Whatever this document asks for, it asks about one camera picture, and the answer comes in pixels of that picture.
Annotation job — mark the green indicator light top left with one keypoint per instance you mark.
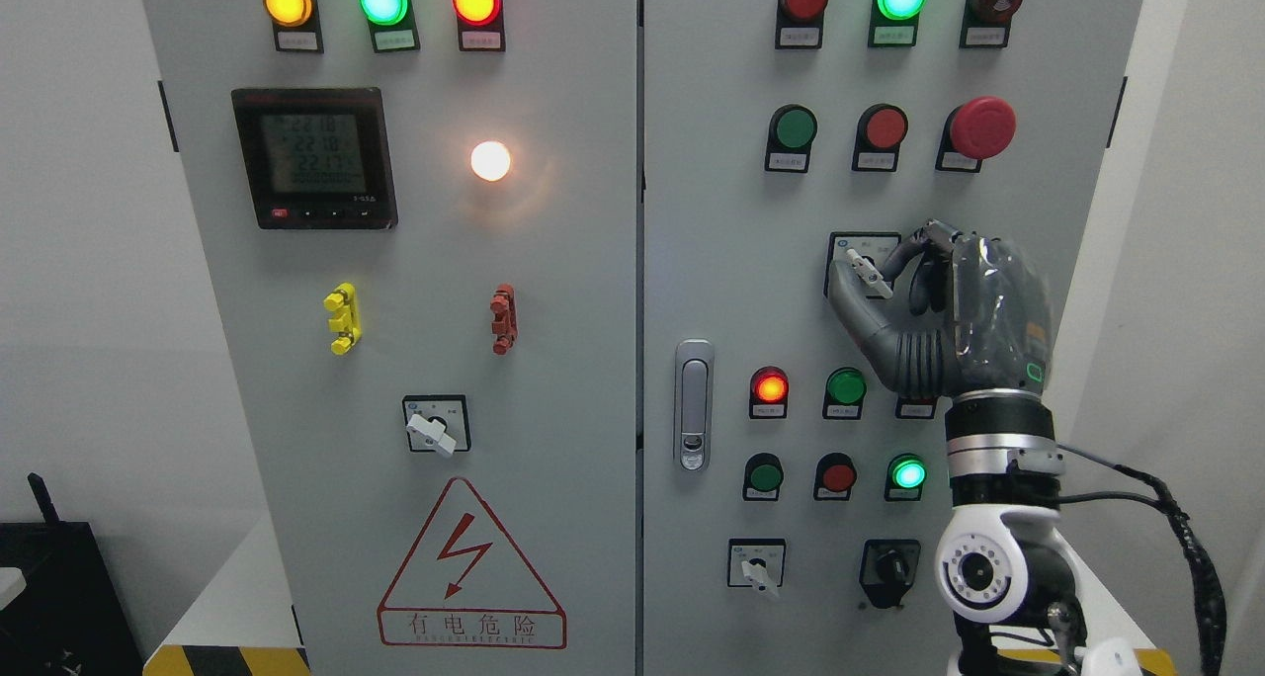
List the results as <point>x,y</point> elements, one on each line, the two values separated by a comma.
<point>391,24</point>

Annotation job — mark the lit green indicator light lower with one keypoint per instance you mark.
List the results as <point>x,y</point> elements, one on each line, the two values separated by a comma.
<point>904,478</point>

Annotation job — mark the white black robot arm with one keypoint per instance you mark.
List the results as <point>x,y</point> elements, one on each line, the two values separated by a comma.
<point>1001,560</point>

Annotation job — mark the white glowing indicator light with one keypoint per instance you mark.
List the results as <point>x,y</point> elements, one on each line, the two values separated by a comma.
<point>490,160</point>

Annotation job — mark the gray rotary switch left door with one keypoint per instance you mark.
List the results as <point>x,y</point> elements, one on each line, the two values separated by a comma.
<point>429,435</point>

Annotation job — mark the dark red indicator light top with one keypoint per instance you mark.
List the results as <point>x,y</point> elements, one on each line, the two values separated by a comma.
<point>799,24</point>

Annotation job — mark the green indicator light middle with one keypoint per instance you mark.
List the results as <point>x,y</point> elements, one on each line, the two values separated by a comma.
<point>845,393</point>

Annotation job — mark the gray cabinet left door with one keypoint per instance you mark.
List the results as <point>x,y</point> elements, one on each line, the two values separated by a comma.
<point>546,433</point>

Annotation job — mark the red high voltage warning sticker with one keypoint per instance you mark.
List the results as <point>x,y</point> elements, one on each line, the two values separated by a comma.
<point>466,583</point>

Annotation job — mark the lit red indicator light middle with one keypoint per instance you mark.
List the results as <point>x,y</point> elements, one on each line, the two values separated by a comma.
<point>768,394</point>

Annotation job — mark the black rotary selector switch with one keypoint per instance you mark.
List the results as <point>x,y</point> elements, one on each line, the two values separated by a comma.
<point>888,571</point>

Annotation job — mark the green indicator light top right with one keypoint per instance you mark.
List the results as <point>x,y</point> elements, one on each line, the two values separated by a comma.
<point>894,23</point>

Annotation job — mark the gray cabinet door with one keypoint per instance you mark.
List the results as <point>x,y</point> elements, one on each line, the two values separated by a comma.
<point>739,256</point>
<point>546,433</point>

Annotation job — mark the digital power meter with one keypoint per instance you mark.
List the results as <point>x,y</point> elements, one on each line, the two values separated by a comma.
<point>316,158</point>

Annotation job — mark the dark red buzzer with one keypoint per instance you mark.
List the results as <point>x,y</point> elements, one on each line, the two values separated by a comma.
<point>986,23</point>

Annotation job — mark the green push button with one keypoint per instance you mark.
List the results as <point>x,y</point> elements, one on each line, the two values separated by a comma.
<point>791,132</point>
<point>763,478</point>

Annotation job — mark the green push button lower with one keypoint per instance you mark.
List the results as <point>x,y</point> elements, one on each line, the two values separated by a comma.
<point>763,478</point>

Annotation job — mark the red-orange indicator light top left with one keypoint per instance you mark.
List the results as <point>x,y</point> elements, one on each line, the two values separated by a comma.
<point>480,25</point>

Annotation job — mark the red push button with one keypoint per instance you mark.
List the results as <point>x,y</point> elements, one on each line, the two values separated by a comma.
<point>835,478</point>
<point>881,129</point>

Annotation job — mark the gray cabinet right door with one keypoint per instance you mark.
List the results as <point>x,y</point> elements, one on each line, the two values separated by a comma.
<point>739,256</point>

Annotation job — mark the green push button upper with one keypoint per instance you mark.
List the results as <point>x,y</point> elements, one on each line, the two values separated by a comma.
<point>791,132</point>

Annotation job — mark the red push button upper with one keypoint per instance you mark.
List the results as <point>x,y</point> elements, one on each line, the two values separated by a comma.
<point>881,129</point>

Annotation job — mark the gray rotary switch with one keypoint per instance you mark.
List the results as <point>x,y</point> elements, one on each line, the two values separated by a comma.
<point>869,276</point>
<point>756,573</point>

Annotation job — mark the gray robotic right hand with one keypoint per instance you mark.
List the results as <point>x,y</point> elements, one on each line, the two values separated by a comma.
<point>995,309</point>

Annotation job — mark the red push button lower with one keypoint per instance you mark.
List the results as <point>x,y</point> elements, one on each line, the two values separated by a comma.
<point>835,478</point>

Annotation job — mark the red emergency stop button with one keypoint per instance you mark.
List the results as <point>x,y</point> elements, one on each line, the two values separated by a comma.
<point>977,130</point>

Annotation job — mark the silver door latch handle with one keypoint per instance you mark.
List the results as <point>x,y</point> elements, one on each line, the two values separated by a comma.
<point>693,403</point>

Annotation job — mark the yellow indicator light top left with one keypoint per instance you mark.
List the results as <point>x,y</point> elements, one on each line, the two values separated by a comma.
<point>295,25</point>

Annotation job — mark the black box lower left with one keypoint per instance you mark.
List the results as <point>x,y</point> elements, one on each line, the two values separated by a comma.
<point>61,614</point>

